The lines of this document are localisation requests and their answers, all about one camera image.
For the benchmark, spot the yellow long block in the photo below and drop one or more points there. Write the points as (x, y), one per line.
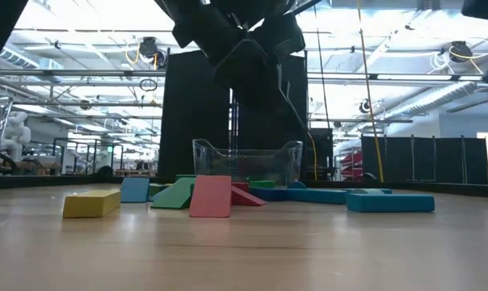
(91, 204)

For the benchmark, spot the black folding partition panel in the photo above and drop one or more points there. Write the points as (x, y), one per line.
(195, 121)

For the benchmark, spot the red storage shelf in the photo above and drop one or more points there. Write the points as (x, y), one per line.
(355, 159)

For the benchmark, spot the black table frame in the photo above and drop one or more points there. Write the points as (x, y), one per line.
(46, 182)

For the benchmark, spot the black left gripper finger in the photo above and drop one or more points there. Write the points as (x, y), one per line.
(280, 101)

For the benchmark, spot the teal long block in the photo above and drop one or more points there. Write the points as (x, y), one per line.
(389, 203)

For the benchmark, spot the clear plastic bin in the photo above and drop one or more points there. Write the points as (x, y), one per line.
(248, 161)

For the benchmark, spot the green cube block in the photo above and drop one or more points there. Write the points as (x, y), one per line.
(262, 184)

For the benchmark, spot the blue wedge block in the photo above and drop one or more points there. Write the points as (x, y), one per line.
(135, 190)

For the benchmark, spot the green wedge block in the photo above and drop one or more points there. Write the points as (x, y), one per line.
(175, 196)

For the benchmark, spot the blue long block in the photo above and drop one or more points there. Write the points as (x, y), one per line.
(268, 194)
(316, 196)

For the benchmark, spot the green long block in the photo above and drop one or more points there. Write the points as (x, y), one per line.
(185, 177)
(157, 190)

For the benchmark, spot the black room divider panels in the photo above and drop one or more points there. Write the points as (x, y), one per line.
(397, 161)

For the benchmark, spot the blue half-cylinder block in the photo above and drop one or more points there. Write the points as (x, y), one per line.
(297, 185)

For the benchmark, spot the red wedge block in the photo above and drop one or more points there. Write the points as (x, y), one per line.
(246, 198)

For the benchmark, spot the black perforated computer box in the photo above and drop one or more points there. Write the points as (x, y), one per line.
(322, 153)

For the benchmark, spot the orange triangular prism block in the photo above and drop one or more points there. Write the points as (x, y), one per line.
(210, 196)

